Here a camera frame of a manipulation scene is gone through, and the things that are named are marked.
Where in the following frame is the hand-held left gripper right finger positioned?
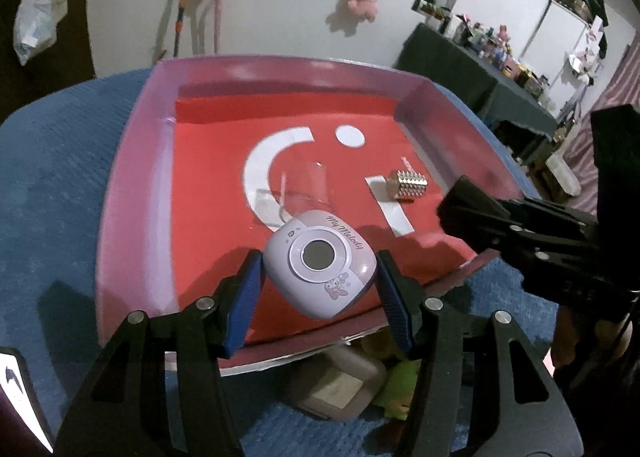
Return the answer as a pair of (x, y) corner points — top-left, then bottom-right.
(375, 249), (586, 457)

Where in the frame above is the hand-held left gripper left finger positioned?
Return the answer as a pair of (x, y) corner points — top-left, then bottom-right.
(52, 249), (268, 457)

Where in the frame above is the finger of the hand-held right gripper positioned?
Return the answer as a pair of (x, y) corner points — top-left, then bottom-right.
(480, 232), (603, 290)
(436, 176), (601, 243)

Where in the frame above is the lilac rounded compact case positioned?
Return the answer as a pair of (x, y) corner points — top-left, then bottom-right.
(262, 210), (378, 322)

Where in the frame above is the red box with pink walls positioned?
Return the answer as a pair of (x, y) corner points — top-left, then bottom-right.
(95, 54), (543, 378)

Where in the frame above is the taupe square case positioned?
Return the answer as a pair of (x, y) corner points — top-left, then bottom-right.
(295, 347), (388, 423)

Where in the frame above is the white plastic container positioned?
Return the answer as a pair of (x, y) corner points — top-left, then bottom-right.
(545, 152), (583, 198)

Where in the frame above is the pink striped curtain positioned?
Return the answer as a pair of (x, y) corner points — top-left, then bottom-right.
(555, 32), (640, 198)

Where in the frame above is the green plush toy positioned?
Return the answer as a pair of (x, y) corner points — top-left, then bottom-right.
(372, 359), (426, 420)

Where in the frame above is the clear plastic cup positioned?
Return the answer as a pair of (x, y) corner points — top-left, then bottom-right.
(252, 162), (333, 230)

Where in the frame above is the table with dark cloth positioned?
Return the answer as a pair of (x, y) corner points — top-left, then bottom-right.
(397, 22), (558, 138)

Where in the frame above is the white metal rack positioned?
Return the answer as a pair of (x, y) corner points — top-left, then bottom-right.
(520, 0), (608, 103)

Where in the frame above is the row of small bottles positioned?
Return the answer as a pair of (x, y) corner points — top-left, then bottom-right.
(412, 0), (556, 110)

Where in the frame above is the dark device with white edge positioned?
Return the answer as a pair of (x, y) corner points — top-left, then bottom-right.
(0, 347), (55, 454)

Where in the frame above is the pink hanging wand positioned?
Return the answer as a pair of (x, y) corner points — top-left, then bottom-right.
(212, 0), (225, 55)

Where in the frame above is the white plastic bag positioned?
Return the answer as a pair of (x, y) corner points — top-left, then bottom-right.
(14, 0), (71, 67)

